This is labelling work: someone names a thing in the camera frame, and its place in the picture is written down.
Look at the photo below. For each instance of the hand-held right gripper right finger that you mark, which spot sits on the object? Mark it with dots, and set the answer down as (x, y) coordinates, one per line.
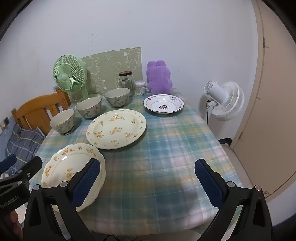
(208, 183)

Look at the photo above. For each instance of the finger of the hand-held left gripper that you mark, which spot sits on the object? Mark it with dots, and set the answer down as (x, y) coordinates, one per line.
(8, 162)
(30, 168)

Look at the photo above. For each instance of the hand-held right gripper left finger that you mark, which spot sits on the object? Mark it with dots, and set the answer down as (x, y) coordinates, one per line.
(86, 183)

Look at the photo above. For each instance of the scalloped yellow floral plate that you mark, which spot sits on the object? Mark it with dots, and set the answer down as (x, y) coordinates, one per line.
(62, 166)

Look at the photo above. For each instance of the grey floral ceramic bowl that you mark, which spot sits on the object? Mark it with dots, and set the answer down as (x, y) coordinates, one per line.
(117, 97)
(62, 121)
(89, 107)

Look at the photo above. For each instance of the large round yellow floral plate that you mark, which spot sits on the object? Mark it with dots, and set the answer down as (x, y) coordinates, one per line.
(116, 128)

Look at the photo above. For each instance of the blue bed sheet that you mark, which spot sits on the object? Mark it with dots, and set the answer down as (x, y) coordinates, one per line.
(3, 141)

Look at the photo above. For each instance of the grey plaid pillow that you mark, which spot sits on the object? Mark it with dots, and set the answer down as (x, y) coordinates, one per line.
(23, 143)

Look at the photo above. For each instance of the plaid tablecloth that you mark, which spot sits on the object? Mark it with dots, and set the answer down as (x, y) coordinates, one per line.
(161, 162)

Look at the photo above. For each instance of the wooden bed headboard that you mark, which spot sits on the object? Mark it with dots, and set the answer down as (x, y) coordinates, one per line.
(34, 113)

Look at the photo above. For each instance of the white standing fan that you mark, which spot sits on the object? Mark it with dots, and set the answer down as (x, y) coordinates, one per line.
(225, 99)

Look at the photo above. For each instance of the green desk fan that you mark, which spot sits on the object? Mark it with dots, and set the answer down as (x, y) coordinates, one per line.
(69, 74)

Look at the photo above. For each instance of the glass jar with dark lid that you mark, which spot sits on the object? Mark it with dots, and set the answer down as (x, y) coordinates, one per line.
(126, 82)

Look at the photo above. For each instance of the clear cotton swab container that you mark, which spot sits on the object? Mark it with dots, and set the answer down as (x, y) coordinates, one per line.
(140, 88)

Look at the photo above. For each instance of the beige door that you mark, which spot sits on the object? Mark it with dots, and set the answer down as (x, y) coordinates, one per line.
(272, 92)

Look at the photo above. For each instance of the purple plush toy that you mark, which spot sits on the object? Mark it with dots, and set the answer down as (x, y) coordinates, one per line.
(159, 77)

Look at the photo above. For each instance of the green printed mat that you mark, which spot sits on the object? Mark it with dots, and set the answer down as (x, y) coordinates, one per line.
(111, 67)

